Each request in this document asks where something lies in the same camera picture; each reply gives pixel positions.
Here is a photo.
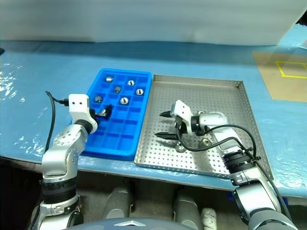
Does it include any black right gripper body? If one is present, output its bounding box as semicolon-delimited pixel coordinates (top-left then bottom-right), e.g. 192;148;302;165
174;115;189;141

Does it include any blue compartment plastic tray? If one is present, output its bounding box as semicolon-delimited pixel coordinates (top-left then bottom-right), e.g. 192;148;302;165
82;68;154;161

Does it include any perforated steel tray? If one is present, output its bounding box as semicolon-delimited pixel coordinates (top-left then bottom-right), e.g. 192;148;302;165
133;74;274;179

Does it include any grey rounded robot leg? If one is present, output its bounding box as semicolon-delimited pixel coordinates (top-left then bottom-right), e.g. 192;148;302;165
102;186;134;220
173;191;204;229

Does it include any white rounded object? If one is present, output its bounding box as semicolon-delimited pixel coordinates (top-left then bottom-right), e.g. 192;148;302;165
201;207;218;230

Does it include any grey robot torso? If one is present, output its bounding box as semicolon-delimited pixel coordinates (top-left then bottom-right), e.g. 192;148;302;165
61;217;207;230

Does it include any white foam board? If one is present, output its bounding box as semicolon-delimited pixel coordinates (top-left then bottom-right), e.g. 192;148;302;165
0;0;307;46

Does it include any brown cardboard sheet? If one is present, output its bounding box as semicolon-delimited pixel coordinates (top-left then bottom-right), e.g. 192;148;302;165
251;50;307;104

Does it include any yellow tape square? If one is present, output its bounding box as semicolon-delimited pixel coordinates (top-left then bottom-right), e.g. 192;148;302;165
275;61;307;80

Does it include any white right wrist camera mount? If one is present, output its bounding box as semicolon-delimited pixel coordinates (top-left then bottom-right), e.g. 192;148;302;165
170;99;194;135

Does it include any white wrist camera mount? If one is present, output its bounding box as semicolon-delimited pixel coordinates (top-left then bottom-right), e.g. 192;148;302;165
170;99;194;135
68;94;99;132

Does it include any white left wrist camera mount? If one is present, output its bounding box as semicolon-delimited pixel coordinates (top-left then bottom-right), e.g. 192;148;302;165
68;94;99;132

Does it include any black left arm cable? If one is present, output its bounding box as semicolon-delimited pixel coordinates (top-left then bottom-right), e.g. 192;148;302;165
45;91;70;154

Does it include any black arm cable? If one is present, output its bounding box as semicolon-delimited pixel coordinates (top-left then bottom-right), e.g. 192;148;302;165
45;91;70;154
175;124;292;218

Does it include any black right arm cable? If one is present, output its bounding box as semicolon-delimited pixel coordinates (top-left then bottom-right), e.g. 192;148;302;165
175;124;292;218

